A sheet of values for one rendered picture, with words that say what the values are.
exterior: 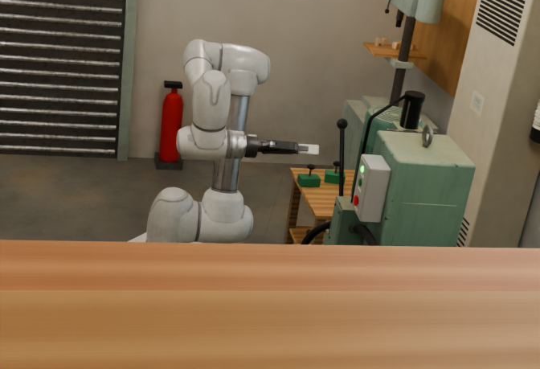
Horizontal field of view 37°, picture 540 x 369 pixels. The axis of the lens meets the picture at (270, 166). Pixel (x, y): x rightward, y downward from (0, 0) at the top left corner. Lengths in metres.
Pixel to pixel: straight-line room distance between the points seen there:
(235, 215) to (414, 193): 1.04
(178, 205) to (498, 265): 2.49
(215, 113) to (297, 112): 3.38
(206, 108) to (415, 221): 0.69
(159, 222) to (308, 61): 2.85
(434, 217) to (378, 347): 1.82
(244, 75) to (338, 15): 2.71
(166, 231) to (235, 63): 0.67
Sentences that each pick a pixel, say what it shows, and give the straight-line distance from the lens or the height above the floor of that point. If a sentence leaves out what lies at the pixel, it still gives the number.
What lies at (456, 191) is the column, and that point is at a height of 1.44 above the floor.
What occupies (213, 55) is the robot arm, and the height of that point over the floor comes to 1.48.
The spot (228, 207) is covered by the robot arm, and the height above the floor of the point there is 0.94.
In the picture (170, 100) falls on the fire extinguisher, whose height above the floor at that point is 0.49.
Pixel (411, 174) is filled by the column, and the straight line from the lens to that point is 2.12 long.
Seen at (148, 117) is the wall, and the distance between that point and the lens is 5.58.
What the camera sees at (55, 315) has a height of 2.06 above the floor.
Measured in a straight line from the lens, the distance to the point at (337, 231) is 2.32.
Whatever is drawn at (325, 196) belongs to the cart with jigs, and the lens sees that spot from 4.17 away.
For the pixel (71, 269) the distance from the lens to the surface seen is 0.46.
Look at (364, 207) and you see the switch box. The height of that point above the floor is 1.36.
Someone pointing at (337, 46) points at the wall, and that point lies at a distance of 5.64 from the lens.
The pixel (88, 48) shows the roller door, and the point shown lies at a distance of 5.37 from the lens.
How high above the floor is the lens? 2.28
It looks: 23 degrees down
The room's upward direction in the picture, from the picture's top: 8 degrees clockwise
